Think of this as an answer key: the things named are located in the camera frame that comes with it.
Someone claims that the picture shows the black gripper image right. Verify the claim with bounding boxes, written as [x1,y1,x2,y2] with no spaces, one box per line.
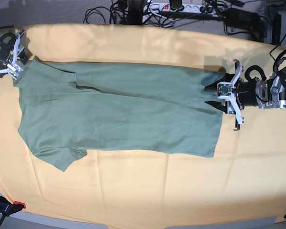
[204,73,258,114]

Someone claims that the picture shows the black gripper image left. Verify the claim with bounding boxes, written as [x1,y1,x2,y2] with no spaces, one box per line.
[0,33,30,64]

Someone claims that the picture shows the green T-shirt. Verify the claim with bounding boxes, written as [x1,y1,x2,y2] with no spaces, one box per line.
[13,60,222,171]

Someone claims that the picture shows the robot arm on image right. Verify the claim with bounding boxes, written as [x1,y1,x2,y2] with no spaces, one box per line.
[204,49,286,114]

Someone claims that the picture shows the black power adapter brick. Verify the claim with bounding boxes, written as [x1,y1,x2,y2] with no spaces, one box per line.
[226,8,260,24]

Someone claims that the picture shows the dark computer tower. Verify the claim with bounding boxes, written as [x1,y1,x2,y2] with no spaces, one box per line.
[271,13,282,45]

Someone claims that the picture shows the yellow table cloth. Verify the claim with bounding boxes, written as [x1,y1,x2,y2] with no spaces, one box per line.
[0,24,286,229]

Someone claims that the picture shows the white power strip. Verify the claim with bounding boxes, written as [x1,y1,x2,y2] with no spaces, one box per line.
[148,1,213,13]

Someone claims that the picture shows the blue black bar clamp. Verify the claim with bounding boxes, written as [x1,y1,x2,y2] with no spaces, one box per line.
[0,196,26,227]

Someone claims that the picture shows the tangled black floor cables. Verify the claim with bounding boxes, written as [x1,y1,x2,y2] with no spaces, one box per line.
[83,0,270,42]

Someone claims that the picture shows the black monitor stand post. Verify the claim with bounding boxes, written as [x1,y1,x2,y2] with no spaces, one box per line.
[126,0,146,26]

